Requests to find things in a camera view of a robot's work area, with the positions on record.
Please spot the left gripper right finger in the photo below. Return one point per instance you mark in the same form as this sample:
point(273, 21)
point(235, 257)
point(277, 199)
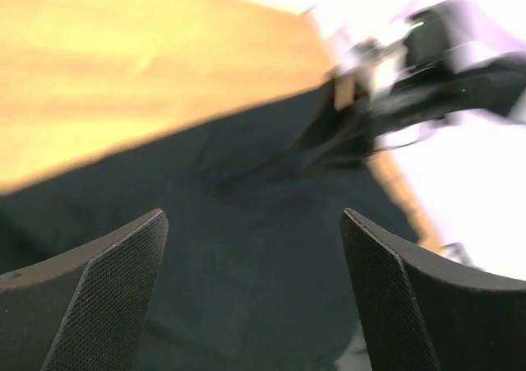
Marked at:
point(422, 311)

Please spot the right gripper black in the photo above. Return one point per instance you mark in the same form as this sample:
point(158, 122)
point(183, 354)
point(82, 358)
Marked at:
point(340, 133)

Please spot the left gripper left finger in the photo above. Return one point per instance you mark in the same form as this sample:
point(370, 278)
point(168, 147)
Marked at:
point(84, 309)

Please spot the black t shirt blue logo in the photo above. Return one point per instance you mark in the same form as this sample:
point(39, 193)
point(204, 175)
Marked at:
point(254, 275)

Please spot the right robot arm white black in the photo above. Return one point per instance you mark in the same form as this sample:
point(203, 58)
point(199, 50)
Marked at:
point(409, 74)

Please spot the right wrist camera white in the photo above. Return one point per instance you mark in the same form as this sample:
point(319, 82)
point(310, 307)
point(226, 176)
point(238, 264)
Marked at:
point(370, 65)

